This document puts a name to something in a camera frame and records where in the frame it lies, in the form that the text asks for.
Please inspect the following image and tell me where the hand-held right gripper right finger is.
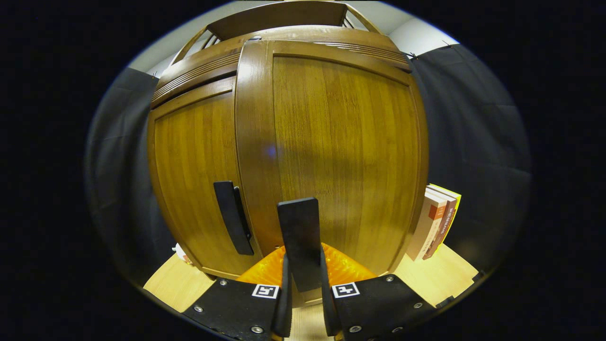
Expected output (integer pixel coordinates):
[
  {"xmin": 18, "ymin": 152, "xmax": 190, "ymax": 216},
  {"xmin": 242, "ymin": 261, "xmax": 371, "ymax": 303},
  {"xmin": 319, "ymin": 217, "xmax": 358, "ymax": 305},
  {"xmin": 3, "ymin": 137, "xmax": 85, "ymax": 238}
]
[{"xmin": 320, "ymin": 243, "xmax": 436, "ymax": 341}]

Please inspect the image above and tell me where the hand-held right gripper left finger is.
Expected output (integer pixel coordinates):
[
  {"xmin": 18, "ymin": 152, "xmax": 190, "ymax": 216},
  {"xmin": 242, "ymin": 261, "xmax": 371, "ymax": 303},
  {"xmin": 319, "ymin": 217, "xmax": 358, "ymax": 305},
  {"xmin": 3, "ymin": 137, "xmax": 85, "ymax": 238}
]
[{"xmin": 182, "ymin": 246, "xmax": 293, "ymax": 341}]

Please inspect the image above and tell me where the black door handle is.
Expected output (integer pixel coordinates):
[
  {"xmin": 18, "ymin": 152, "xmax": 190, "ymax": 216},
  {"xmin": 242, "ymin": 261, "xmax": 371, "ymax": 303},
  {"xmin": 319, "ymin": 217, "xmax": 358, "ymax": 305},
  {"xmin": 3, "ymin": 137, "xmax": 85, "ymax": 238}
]
[
  {"xmin": 213, "ymin": 180, "xmax": 255, "ymax": 256},
  {"xmin": 277, "ymin": 197, "xmax": 323, "ymax": 293}
]

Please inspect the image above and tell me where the wooden shoe cabinet door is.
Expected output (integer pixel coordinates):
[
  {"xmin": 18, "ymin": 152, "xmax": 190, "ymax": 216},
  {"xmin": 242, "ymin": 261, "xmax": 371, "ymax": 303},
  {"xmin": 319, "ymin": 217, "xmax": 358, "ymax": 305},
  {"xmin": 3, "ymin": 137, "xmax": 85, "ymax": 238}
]
[
  {"xmin": 235, "ymin": 40, "xmax": 429, "ymax": 304},
  {"xmin": 148, "ymin": 77, "xmax": 263, "ymax": 280}
]

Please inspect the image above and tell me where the wooden double-door shoe cabinet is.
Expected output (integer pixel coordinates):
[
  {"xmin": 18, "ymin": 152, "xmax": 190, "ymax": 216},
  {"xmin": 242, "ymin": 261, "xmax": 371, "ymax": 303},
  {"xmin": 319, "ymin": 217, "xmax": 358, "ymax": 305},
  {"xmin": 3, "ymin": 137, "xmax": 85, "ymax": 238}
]
[{"xmin": 148, "ymin": 0, "xmax": 429, "ymax": 308}]

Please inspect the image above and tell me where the red spine paperback book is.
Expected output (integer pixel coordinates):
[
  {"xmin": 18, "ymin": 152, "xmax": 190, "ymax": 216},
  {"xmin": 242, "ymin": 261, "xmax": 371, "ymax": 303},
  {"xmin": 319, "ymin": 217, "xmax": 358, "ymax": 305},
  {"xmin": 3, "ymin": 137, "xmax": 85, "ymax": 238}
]
[{"xmin": 424, "ymin": 192, "xmax": 457, "ymax": 260}]

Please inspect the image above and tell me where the yellow book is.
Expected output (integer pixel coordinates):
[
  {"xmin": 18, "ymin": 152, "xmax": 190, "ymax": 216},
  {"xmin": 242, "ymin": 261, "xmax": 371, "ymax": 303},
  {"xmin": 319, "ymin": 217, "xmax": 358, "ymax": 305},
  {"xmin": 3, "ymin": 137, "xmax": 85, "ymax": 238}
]
[{"xmin": 428, "ymin": 184, "xmax": 462, "ymax": 247}]

